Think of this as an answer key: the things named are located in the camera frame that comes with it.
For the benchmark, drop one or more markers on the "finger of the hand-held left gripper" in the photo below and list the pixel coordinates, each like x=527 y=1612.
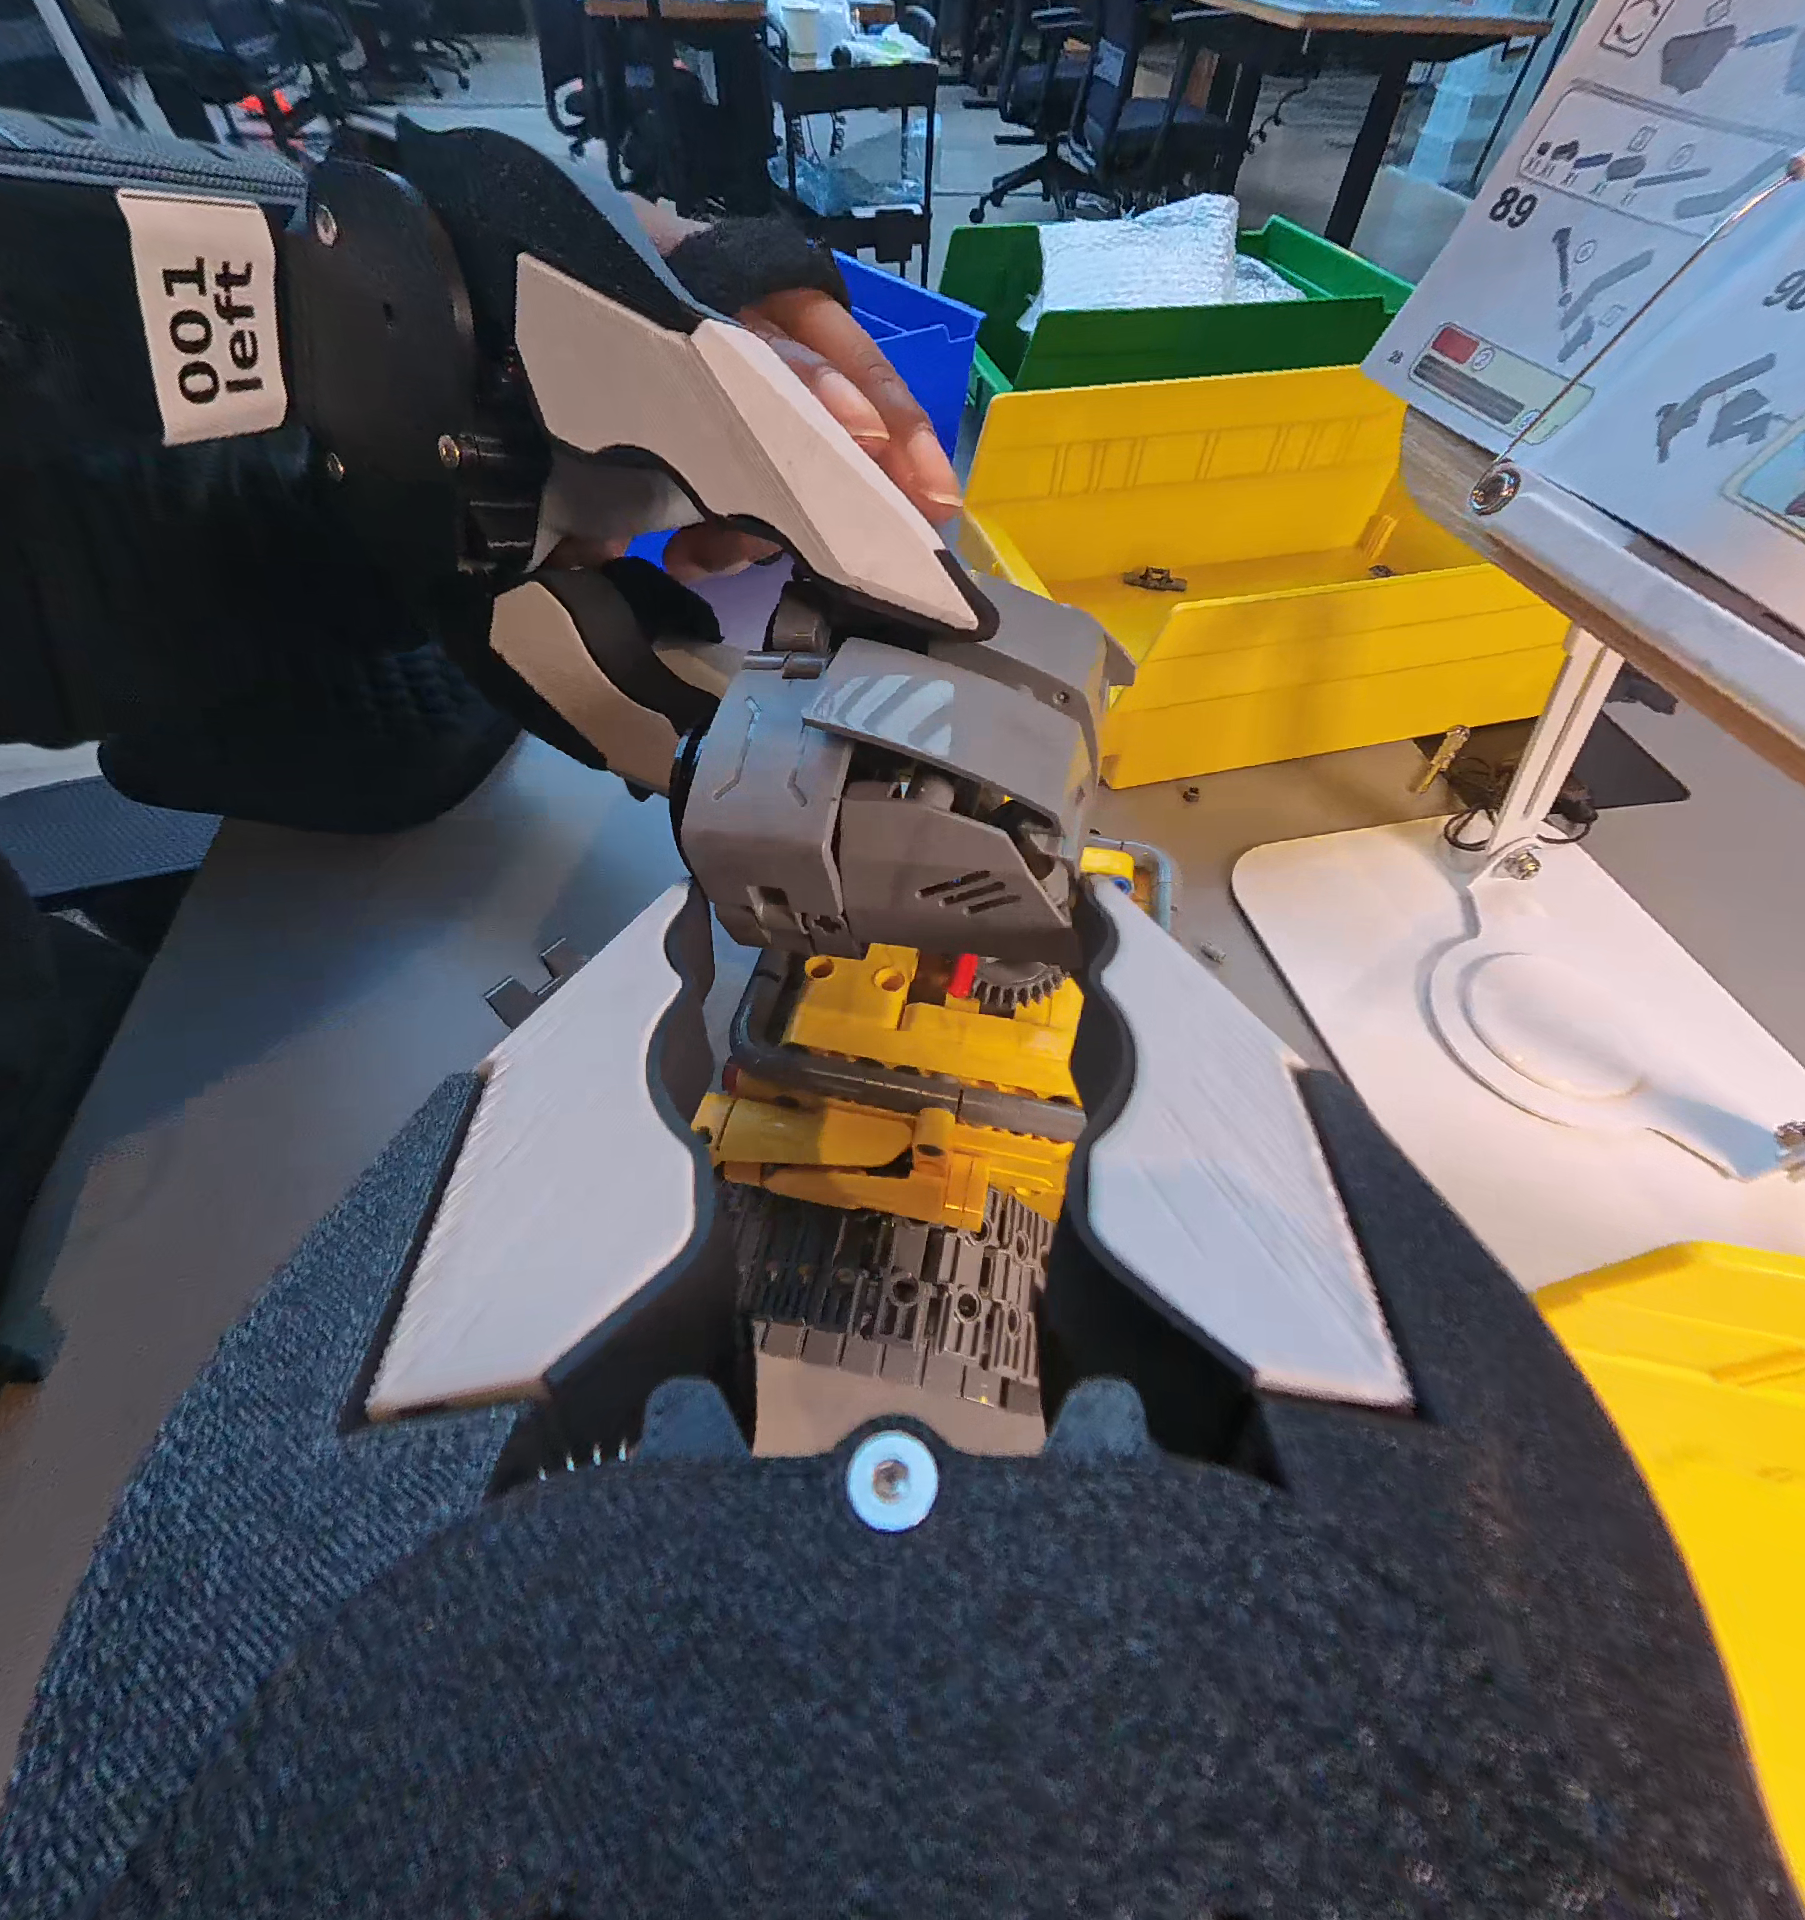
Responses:
x=588 y=677
x=768 y=450

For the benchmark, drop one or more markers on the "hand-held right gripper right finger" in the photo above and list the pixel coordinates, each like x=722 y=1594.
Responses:
x=1234 y=1230

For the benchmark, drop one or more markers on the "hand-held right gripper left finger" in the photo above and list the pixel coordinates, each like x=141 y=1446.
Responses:
x=558 y=1230

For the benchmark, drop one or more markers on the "grey toy robot head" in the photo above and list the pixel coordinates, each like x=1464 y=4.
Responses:
x=903 y=780

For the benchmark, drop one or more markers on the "yellow tracked toy robot body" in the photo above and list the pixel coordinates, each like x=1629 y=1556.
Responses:
x=903 y=1171

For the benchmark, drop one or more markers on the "small grey building piece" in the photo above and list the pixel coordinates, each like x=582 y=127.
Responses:
x=527 y=986

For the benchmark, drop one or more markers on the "white book stand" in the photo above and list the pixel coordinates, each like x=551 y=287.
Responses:
x=1382 y=963

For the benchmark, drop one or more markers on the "small dark building piece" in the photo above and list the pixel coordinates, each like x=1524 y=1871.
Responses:
x=1151 y=578

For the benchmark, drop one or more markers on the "clear bubble wrap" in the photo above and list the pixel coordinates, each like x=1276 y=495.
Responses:
x=1173 y=265

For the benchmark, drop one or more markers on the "green plastic bin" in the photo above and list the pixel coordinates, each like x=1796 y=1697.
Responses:
x=1204 y=345

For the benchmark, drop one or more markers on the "black office chair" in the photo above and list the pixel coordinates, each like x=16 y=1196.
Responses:
x=1097 y=120

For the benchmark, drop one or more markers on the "yellow plastic bin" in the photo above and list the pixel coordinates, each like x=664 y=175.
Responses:
x=1291 y=677
x=1742 y=1528

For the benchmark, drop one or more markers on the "building instruction booklet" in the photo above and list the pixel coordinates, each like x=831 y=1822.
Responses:
x=1683 y=270

